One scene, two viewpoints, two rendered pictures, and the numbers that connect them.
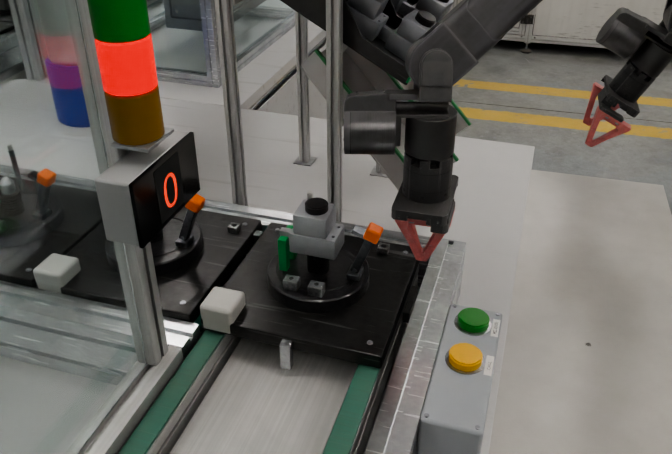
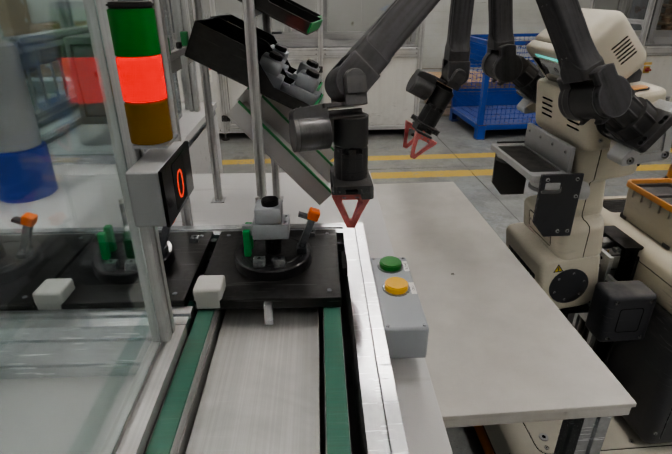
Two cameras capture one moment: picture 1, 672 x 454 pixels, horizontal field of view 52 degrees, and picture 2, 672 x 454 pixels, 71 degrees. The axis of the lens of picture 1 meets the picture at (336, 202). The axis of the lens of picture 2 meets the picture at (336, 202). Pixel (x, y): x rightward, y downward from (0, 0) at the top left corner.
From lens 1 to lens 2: 0.21 m
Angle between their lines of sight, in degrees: 19
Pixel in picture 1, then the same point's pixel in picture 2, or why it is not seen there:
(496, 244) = (371, 228)
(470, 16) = (371, 45)
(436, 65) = (355, 78)
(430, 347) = (370, 285)
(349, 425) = (336, 346)
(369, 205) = not seen: hidden behind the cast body
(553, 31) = not seen: hidden behind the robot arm
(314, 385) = (293, 331)
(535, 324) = (416, 269)
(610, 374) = (473, 287)
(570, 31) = not seen: hidden behind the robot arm
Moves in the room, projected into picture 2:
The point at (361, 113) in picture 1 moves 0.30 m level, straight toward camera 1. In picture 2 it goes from (305, 119) to (379, 192)
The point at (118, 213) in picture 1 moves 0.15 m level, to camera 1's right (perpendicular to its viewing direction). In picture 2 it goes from (147, 199) to (275, 183)
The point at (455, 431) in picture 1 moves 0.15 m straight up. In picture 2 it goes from (410, 331) to (417, 245)
